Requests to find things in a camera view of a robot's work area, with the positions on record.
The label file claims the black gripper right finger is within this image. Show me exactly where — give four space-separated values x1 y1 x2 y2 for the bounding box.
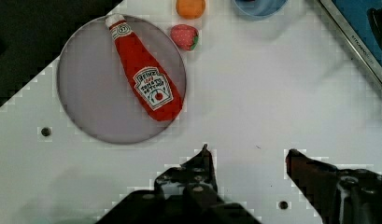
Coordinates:
286 149 382 224

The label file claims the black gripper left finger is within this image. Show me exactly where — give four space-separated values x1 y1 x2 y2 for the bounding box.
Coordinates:
154 144 218 199

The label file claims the red plush ketchup bottle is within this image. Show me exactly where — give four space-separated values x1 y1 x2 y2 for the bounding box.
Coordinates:
106 14 183 121

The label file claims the black toaster oven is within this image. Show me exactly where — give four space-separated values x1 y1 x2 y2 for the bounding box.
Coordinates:
315 0 382 88

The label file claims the orange plush fruit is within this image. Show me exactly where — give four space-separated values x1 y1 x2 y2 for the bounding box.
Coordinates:
176 0 206 20

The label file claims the pink plush strawberry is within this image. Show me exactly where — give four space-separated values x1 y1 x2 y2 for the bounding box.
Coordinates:
170 24 199 51

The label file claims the blue round bowl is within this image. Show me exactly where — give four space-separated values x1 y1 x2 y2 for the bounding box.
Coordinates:
233 0 288 19

